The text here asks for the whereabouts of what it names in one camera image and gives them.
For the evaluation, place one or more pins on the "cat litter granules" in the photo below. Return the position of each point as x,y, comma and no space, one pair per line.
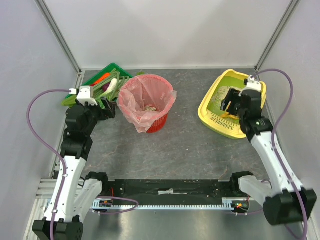
220,94

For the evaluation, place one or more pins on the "red mesh waste basket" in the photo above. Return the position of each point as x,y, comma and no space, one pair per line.
156,125

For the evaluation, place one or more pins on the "orange carrot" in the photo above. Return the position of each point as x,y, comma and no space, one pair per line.
104,76

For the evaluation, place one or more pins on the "slotted cable duct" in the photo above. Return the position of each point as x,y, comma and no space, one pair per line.
225,205

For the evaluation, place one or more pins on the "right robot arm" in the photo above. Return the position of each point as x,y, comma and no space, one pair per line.
286,201

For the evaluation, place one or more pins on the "orange litter scoop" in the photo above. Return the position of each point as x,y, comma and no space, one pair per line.
228,115

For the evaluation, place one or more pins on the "green plastic tray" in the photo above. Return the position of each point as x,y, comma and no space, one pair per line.
108,69

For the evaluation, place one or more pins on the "green long beans bundle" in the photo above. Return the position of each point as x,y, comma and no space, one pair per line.
98,88

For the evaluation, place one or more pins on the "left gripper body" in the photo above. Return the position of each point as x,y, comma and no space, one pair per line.
107,110

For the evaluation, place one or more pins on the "yellow green litter box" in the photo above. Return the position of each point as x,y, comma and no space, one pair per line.
220,122

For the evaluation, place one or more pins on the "white radish with leaves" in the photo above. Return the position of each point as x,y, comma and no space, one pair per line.
111,89

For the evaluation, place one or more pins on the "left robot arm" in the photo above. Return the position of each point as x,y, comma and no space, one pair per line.
65,215

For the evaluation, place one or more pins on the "green leafy vegetable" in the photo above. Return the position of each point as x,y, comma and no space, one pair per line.
69,102

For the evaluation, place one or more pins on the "purple onion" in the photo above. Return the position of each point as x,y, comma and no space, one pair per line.
106,86

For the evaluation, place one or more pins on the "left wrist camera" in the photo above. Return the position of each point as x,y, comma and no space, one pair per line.
84,95

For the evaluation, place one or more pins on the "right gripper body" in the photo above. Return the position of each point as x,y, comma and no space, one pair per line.
233,100

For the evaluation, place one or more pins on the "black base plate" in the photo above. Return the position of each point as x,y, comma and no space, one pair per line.
146,191

